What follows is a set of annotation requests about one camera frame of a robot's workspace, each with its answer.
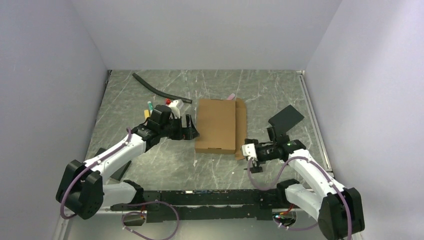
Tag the brown cardboard box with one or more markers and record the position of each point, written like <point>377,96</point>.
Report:
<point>222,126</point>

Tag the right black foam pad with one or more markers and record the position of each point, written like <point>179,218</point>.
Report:
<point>285,120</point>

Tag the green white glue stick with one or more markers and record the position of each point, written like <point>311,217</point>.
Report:
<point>150,105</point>

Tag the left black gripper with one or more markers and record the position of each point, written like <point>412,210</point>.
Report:
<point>185,133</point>

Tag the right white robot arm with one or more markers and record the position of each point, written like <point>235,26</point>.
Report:
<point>338,210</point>

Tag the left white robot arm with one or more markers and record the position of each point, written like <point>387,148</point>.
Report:
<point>83,189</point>

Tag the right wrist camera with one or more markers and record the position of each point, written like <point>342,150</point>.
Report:
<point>248,149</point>

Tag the aluminium frame rail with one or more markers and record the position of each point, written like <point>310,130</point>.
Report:
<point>315,125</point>

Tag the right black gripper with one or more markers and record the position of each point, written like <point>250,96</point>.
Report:
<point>254,169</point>

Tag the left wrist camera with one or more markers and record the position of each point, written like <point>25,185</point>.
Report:
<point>175,106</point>

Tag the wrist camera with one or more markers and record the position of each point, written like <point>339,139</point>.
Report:
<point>175,106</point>
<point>248,149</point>

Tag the pink purple highlighter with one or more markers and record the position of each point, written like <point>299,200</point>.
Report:
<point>231,97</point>

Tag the yellow marker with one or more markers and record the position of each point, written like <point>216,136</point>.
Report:
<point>146,113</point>

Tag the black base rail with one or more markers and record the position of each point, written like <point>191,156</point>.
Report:
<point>165,205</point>

